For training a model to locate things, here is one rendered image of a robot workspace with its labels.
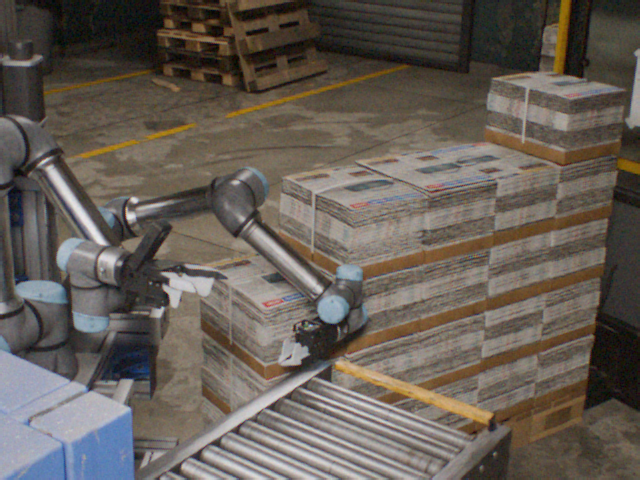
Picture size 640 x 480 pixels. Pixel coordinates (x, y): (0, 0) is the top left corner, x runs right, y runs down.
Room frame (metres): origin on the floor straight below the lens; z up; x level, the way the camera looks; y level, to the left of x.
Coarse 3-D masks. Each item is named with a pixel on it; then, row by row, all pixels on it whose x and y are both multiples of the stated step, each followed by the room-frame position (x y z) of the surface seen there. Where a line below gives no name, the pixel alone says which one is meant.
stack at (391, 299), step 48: (528, 240) 3.17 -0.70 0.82; (240, 288) 2.68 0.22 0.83; (288, 288) 2.69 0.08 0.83; (384, 288) 2.80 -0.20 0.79; (432, 288) 2.92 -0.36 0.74; (480, 288) 3.04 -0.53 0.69; (240, 336) 2.65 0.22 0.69; (288, 336) 2.59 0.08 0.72; (432, 336) 2.92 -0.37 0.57; (480, 336) 3.04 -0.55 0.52; (528, 336) 3.18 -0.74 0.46; (240, 384) 2.66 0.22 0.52; (336, 384) 2.69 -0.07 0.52; (480, 384) 3.06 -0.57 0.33; (528, 384) 3.20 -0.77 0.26; (480, 432) 3.09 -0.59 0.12; (528, 432) 3.22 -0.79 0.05
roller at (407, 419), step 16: (320, 384) 2.18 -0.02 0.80; (336, 400) 2.14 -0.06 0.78; (352, 400) 2.12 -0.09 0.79; (368, 400) 2.11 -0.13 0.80; (384, 416) 2.06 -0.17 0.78; (400, 416) 2.05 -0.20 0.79; (416, 416) 2.04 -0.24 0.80; (432, 432) 1.99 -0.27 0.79; (448, 432) 1.98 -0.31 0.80; (464, 432) 1.98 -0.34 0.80
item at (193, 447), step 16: (304, 368) 2.26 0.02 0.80; (320, 368) 2.26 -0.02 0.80; (288, 384) 2.17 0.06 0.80; (304, 384) 2.19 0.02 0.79; (256, 400) 2.09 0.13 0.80; (272, 400) 2.09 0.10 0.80; (224, 416) 2.01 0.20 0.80; (240, 416) 2.02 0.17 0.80; (256, 416) 2.03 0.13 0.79; (208, 432) 1.94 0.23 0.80; (224, 432) 1.95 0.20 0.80; (176, 448) 1.88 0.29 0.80; (192, 448) 1.88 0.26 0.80; (160, 464) 1.81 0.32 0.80; (176, 464) 1.82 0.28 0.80
